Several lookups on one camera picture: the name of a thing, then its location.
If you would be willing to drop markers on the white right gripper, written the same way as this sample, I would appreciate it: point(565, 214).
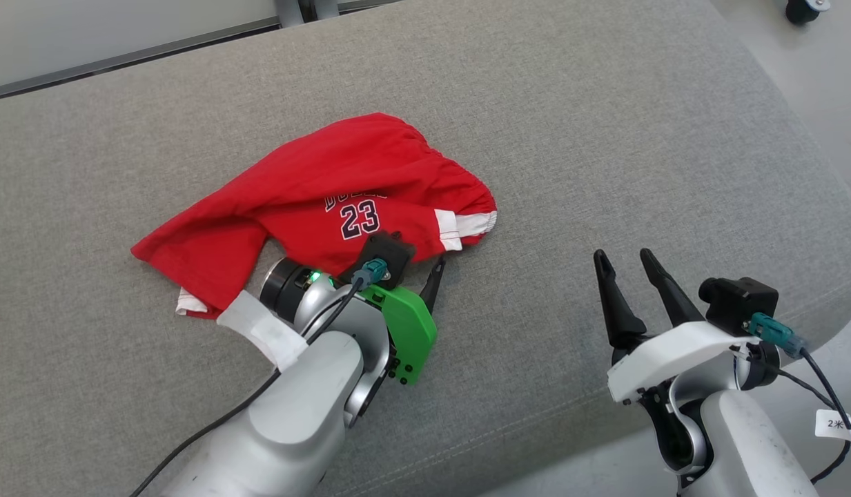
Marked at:
point(673, 359)

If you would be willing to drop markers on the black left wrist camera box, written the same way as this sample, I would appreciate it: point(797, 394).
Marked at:
point(380, 250)

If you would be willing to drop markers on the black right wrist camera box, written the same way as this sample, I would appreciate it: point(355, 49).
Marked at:
point(739, 304)

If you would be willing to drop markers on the teal camera connector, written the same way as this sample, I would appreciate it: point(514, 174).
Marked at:
point(774, 333)
point(370, 271)

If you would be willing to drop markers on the teal left camera connector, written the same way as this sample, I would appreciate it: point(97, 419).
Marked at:
point(370, 271)

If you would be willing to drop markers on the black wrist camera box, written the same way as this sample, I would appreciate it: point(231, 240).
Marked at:
point(739, 304)
point(380, 250)

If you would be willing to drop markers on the white tape strip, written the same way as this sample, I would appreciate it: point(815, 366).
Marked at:
point(266, 331)

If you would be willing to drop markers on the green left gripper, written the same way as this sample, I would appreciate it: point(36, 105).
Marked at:
point(406, 331)

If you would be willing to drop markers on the red shorts with white stripe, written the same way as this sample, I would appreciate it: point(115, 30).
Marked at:
point(328, 166)

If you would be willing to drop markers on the black caster wheel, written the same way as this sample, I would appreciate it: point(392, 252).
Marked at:
point(805, 10)

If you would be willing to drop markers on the grey partition post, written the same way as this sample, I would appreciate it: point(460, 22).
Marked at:
point(288, 10)
point(326, 8)

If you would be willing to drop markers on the teal right camera connector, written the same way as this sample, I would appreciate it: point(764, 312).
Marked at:
point(774, 333)

